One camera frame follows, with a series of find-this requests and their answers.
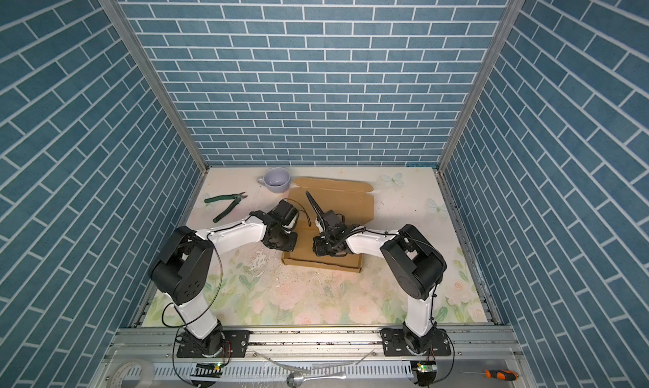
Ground brown cardboard box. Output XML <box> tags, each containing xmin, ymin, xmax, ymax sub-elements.
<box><xmin>282</xmin><ymin>178</ymin><xmax>375</xmax><ymax>273</ymax></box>

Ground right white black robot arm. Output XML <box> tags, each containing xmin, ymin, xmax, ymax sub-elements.
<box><xmin>314</xmin><ymin>208</ymin><xmax>447</xmax><ymax>346</ymax></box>

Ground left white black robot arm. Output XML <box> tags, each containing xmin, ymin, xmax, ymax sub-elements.
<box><xmin>149</xmin><ymin>200</ymin><xmax>299</xmax><ymax>340</ymax></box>

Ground lavender ceramic cup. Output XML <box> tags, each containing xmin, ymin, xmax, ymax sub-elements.
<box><xmin>256</xmin><ymin>167</ymin><xmax>292</xmax><ymax>193</ymax></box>

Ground clear plastic strip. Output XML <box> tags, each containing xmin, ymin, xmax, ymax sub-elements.
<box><xmin>253</xmin><ymin>350</ymin><xmax>376</xmax><ymax>374</ymax></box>

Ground metal spoon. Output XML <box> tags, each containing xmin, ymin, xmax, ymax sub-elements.
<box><xmin>286</xmin><ymin>371</ymin><xmax>347</xmax><ymax>388</ymax></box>

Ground clear tape roll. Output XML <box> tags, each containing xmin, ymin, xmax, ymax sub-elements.
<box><xmin>107</xmin><ymin>359</ymin><xmax>155</xmax><ymax>388</ymax></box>

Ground green handled pliers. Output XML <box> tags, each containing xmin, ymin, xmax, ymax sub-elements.
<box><xmin>203</xmin><ymin>191</ymin><xmax>248</xmax><ymax>224</ymax></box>

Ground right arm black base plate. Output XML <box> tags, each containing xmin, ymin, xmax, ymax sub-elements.
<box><xmin>380</xmin><ymin>326</ymin><xmax>452</xmax><ymax>357</ymax></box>

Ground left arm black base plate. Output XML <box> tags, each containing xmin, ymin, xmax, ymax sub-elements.
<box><xmin>176</xmin><ymin>329</ymin><xmax>251</xmax><ymax>359</ymax></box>

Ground aluminium front rail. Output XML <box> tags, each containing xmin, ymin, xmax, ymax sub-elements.
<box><xmin>104</xmin><ymin>324</ymin><xmax>523</xmax><ymax>362</ymax></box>

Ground orange handled screwdriver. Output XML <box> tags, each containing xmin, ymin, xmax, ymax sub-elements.
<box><xmin>463</xmin><ymin>369</ymin><xmax>519</xmax><ymax>381</ymax></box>

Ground aluminium corner post left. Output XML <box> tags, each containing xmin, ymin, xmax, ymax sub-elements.
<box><xmin>98</xmin><ymin>0</ymin><xmax>209</xmax><ymax>174</ymax></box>

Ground aluminium corner post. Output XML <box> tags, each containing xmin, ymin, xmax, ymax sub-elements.
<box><xmin>98</xmin><ymin>0</ymin><xmax>209</xmax><ymax>174</ymax></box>
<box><xmin>438</xmin><ymin>0</ymin><xmax>525</xmax><ymax>173</ymax></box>

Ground aluminium corner post right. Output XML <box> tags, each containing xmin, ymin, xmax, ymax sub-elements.
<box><xmin>438</xmin><ymin>0</ymin><xmax>525</xmax><ymax>173</ymax></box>

